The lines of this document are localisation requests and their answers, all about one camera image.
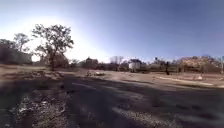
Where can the house with dark roof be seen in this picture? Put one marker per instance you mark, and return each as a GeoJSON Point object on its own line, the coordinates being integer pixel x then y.
{"type": "Point", "coordinates": [134, 64]}

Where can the brown gravel dirt ground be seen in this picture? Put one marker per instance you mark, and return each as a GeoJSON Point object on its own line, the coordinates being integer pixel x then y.
{"type": "Point", "coordinates": [110, 100]}

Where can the leafy dark tree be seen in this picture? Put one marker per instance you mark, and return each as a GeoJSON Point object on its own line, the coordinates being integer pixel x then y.
{"type": "Point", "coordinates": [53, 45]}

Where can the brown trees and bushes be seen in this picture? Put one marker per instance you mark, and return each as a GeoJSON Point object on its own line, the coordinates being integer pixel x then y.
{"type": "Point", "coordinates": [200, 64]}

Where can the small tree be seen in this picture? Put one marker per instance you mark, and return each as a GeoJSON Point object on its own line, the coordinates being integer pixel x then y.
{"type": "Point", "coordinates": [20, 41]}

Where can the dark building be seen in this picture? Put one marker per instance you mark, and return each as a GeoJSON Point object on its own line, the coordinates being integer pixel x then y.
{"type": "Point", "coordinates": [13, 56]}

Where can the dark post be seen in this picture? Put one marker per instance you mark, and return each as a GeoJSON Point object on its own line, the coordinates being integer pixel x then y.
{"type": "Point", "coordinates": [167, 68]}

